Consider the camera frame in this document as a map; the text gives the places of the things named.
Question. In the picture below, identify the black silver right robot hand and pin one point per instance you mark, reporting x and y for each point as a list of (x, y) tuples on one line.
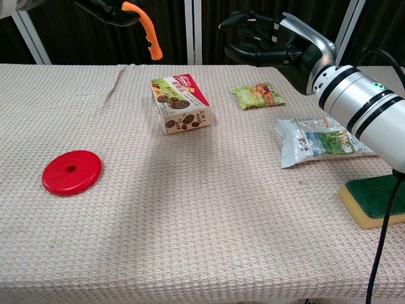
[(284, 44)]

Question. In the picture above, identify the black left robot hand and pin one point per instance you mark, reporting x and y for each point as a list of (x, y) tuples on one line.
[(109, 11)]

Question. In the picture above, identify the orange curved plastic strip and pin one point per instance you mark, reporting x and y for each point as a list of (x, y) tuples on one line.
[(148, 30)]

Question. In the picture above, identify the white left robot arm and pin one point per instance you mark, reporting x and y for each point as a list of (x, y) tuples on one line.
[(8, 6)]

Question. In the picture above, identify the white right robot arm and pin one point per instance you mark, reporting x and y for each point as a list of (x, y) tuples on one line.
[(364, 98)]

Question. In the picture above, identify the green snack packet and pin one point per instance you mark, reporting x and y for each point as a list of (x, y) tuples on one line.
[(259, 95)]

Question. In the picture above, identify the white green snack bag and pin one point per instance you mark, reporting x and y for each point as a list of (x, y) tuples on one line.
[(319, 141)]

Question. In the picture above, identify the chocolate snack box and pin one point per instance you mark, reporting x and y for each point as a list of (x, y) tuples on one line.
[(182, 104)]

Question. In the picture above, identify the red plastic disc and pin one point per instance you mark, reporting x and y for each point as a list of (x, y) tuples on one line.
[(72, 172)]

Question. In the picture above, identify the yellow green sponge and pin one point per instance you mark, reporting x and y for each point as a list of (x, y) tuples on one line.
[(375, 199)]

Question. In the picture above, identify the beige woven tablecloth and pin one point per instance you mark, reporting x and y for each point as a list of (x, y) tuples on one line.
[(190, 206)]

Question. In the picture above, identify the white metal frame post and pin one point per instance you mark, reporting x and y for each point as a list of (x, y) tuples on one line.
[(30, 38), (346, 25), (193, 31)]

